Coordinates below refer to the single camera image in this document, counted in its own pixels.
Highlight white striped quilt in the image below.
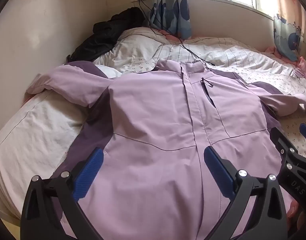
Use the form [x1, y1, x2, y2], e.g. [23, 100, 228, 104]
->
[93, 27, 302, 80]

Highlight white padded mattress cover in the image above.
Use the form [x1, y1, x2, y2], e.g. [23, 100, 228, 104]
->
[0, 90, 113, 220]

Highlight pink ruffled cloth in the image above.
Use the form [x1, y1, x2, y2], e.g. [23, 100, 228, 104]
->
[264, 45, 306, 68]

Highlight black jacket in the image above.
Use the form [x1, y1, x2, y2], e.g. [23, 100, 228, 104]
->
[68, 7, 146, 62]

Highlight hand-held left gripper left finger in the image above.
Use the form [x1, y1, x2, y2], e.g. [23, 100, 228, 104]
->
[20, 147, 104, 240]

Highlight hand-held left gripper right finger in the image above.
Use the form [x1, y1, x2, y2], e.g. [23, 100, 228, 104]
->
[204, 146, 288, 240]

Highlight blue printed curtain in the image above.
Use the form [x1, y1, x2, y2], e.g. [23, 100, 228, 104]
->
[273, 0, 306, 62]
[149, 0, 192, 40]

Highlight black charger cable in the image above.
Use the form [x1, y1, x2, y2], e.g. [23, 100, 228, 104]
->
[139, 0, 216, 66]

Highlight purple two-tone jacket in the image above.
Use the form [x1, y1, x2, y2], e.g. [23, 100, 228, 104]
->
[27, 59, 306, 240]

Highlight white wall panel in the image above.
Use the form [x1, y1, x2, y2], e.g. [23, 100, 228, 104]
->
[0, 4, 113, 140]

